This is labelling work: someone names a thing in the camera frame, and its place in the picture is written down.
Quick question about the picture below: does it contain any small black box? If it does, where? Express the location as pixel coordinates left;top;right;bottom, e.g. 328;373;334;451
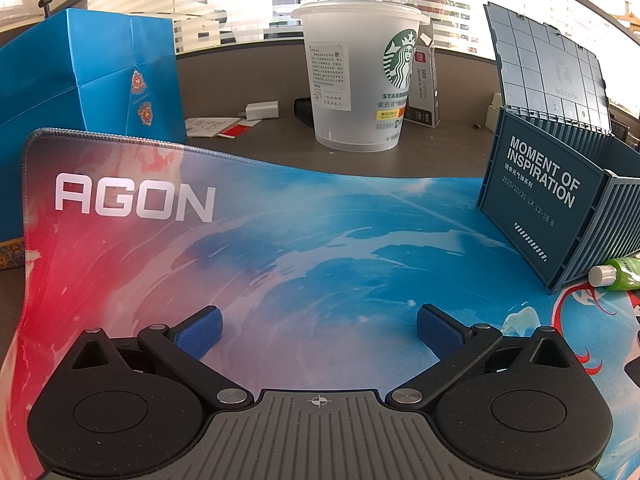
293;98;315;126

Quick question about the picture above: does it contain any translucent plastic cup with lid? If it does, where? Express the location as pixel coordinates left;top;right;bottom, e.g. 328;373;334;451
291;0;432;152

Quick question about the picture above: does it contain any blue paper gift bag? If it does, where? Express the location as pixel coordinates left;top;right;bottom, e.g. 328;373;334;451
0;8;189;271

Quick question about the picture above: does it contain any white charger plug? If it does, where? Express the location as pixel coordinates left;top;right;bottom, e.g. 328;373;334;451
244;101;280;121

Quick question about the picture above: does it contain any green tube with white cap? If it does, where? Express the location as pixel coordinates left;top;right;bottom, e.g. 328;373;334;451
588;256;640;292

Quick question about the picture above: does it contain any white and black pen carton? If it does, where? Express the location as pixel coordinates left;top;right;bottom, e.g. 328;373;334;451
402;22;442;129

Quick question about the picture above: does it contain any red card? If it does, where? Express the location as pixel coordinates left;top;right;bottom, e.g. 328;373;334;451
219;122;261;140

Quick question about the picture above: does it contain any white paper leaflet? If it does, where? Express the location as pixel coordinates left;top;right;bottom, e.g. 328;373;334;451
185;116;242;139

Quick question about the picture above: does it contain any dark blue container box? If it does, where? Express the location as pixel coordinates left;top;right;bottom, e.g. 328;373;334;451
475;2;640;295

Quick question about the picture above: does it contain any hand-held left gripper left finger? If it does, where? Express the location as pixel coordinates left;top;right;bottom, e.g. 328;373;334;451
70;306;249;409

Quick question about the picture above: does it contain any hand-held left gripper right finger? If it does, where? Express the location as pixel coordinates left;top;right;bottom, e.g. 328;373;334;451
390;303;572;409

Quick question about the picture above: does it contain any red and blue mouse pad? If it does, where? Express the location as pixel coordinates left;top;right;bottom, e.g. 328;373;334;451
0;129;640;480

